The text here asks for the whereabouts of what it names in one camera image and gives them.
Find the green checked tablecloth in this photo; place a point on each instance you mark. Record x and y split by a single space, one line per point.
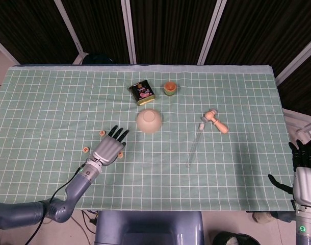
170 166

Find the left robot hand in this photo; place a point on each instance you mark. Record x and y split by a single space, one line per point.
108 150

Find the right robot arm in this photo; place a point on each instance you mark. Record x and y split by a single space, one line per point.
307 229

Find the black bag behind table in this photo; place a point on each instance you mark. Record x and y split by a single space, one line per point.
98 59

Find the black trash bin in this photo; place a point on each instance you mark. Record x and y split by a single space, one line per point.
221 238

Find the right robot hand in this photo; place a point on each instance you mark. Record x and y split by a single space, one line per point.
307 185

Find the beige round floor object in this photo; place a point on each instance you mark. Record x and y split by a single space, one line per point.
263 217

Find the dark green food tin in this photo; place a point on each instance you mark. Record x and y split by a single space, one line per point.
142 93

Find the white metal rack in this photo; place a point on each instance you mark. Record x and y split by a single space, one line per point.
304 126

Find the wooden toy hammer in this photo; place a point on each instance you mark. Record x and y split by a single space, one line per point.
220 126

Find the white frame post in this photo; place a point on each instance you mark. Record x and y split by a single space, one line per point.
298 60
212 30
129 30
68 25
5 51

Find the green and orange cup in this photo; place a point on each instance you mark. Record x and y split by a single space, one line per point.
169 88

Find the beige upturned bowl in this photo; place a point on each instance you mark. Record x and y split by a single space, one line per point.
149 121

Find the blue-grey robot torso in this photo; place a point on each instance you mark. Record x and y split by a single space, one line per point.
145 229

